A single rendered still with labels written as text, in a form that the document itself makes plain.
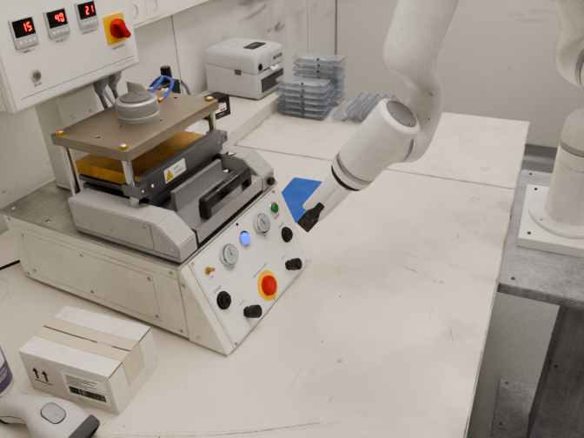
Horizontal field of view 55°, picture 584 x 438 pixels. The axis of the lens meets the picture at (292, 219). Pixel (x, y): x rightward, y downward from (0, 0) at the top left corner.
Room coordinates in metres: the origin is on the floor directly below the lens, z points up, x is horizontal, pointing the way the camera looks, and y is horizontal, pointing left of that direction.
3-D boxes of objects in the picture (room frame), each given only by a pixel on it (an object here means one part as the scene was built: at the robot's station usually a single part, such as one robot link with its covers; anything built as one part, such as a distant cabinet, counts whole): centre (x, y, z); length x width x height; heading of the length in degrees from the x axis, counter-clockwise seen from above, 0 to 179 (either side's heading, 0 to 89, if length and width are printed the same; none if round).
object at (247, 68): (2.08, 0.15, 0.88); 0.25 x 0.20 x 0.17; 59
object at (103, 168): (1.03, 0.28, 1.05); 0.22 x 0.17 x 0.10; 151
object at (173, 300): (1.03, 0.27, 0.84); 0.53 x 0.37 x 0.17; 61
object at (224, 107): (1.82, 0.25, 0.83); 0.09 x 0.06 x 0.07; 138
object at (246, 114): (1.81, 0.28, 0.77); 0.84 x 0.30 x 0.04; 155
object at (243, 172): (0.93, 0.12, 0.99); 0.15 x 0.02 x 0.04; 151
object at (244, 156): (1.11, 0.15, 0.96); 0.26 x 0.05 x 0.07; 61
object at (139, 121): (1.05, 0.30, 1.08); 0.31 x 0.24 x 0.13; 151
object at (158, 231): (0.87, 0.29, 0.96); 0.25 x 0.05 x 0.07; 61
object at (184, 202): (1.00, 0.24, 0.97); 0.30 x 0.22 x 0.08; 61
